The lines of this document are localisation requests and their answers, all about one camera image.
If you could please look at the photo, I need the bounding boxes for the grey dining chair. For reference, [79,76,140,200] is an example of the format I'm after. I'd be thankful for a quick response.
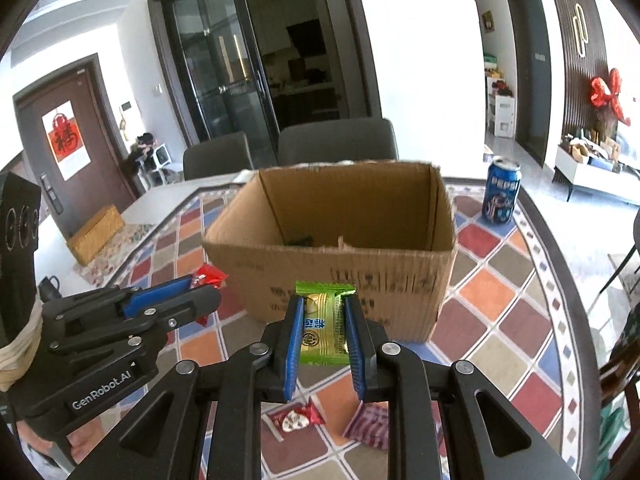
[182,132,256,181]
[277,117,401,167]

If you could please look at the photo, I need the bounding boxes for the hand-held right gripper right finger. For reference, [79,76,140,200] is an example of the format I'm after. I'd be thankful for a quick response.
[345,296,583,480]

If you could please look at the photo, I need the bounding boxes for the green yellow pastry packet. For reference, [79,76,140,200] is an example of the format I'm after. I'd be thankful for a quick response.
[294,280,357,367]

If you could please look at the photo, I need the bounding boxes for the white storage rack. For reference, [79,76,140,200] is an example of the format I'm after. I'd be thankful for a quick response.
[482,52,519,139]

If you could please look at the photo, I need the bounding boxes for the red gold wrapped candy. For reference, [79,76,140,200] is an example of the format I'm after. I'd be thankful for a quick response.
[264,396,326,442]

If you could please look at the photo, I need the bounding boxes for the colourful checkered tablecloth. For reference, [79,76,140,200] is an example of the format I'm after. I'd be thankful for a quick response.
[75,180,601,480]

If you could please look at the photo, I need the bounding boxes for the red white door poster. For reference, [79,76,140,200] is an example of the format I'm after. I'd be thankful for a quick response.
[42,100,92,181]

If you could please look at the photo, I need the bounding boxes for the purple striped snack packet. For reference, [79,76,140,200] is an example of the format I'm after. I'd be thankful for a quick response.
[343,402,392,449]

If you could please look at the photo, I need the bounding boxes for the blue soda can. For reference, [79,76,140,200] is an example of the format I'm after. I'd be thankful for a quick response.
[482,156,521,225]

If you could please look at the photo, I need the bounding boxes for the black plush toy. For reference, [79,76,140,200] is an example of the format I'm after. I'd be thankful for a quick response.
[126,132,157,177]

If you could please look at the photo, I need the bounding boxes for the black chair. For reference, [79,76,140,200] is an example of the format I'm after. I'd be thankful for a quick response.
[585,205,640,312]

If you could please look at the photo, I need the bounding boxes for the gold loop wall light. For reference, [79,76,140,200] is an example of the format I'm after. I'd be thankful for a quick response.
[570,2,592,59]

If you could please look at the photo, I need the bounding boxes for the white low cabinet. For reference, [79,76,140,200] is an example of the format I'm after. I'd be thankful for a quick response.
[552,144,640,207]

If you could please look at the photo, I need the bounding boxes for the green cloth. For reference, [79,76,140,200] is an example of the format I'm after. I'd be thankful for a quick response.
[606,305,640,362]

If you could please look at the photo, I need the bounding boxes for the wooden chair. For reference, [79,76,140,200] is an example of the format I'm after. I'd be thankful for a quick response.
[597,340,640,463]

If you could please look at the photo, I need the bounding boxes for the black range hood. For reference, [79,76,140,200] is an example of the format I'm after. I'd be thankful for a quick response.
[286,19,324,59]

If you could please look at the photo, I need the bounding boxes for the person's left hand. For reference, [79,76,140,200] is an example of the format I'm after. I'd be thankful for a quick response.
[66,430,101,466]

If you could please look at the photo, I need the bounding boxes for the brown cardboard box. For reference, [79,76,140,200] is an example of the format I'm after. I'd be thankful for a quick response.
[202,160,458,343]

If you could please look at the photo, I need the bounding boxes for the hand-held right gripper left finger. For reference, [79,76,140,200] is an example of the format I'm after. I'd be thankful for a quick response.
[65,295,306,480]

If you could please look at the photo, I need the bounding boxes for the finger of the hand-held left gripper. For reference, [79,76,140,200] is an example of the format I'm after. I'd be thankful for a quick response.
[117,274,202,319]
[145,287,223,332]

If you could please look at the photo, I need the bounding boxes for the yellow wicker box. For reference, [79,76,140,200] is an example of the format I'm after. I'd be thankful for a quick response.
[66,205,126,266]

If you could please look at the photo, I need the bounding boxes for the brown entrance door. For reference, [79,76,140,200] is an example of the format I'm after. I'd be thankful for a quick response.
[12,55,139,242]

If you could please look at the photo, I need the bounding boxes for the floral table mat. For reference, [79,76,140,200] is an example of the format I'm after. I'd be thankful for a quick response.
[75,222,157,287]

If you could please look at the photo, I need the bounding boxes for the white stool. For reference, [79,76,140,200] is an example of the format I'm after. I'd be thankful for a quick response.
[149,142,184,187]

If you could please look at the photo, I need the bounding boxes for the red bow decoration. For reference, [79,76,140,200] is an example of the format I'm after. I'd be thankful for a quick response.
[589,67,634,129]

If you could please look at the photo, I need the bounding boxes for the small red candy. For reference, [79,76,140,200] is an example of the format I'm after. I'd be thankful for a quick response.
[191,265,229,326]

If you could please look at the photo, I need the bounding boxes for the sliding glass door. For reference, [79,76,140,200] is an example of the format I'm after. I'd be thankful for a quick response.
[161,0,282,152]

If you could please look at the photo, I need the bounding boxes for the dark interior door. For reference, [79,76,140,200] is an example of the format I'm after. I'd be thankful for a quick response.
[506,0,552,167]

